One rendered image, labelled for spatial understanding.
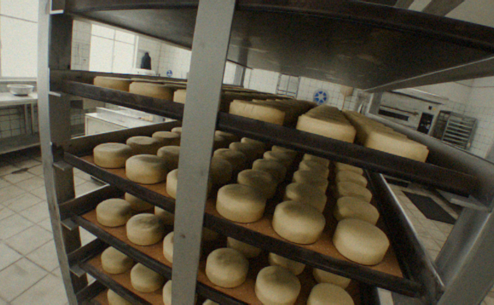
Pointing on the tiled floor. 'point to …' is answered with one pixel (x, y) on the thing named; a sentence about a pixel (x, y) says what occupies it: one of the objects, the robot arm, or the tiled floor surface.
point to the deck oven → (404, 112)
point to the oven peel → (345, 92)
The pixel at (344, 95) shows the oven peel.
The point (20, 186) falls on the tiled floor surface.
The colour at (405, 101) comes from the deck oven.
